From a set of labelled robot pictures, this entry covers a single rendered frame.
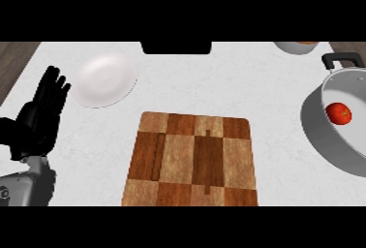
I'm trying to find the black appliance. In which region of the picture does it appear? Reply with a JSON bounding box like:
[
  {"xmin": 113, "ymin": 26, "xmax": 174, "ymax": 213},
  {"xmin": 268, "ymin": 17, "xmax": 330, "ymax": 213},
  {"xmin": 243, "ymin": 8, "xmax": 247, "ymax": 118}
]
[{"xmin": 140, "ymin": 42, "xmax": 212, "ymax": 55}]

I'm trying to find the white plate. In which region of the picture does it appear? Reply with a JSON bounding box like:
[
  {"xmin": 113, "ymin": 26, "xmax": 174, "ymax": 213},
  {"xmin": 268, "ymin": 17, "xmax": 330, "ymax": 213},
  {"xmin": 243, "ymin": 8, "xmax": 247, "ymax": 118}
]
[{"xmin": 70, "ymin": 51, "xmax": 138, "ymax": 109}]

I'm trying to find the grey metal pot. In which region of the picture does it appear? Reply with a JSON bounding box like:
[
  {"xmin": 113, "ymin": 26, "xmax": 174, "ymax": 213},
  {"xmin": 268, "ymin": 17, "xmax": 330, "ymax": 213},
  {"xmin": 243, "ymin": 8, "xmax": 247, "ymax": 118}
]
[{"xmin": 297, "ymin": 52, "xmax": 366, "ymax": 178}]

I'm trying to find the red tomato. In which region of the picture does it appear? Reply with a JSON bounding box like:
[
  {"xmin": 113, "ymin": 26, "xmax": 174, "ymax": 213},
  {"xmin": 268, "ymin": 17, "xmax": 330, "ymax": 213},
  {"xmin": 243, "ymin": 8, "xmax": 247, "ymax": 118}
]
[{"xmin": 324, "ymin": 102, "xmax": 352, "ymax": 126}]

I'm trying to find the grey bowl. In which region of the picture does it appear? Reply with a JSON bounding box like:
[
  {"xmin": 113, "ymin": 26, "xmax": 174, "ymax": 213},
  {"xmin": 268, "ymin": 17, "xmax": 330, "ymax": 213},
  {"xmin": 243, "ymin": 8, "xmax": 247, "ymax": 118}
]
[{"xmin": 272, "ymin": 42, "xmax": 320, "ymax": 56}]

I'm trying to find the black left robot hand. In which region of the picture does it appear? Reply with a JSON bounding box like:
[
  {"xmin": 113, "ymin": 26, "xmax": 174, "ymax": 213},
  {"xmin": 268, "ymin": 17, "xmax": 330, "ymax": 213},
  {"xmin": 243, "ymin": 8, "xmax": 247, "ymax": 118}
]
[{"xmin": 0, "ymin": 65, "xmax": 72, "ymax": 162}]

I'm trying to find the wooden checkered cutting board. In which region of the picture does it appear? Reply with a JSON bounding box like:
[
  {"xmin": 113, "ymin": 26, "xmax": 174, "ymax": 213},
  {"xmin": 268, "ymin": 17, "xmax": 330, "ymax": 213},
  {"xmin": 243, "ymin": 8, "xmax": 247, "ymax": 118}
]
[{"xmin": 119, "ymin": 110, "xmax": 259, "ymax": 207}]

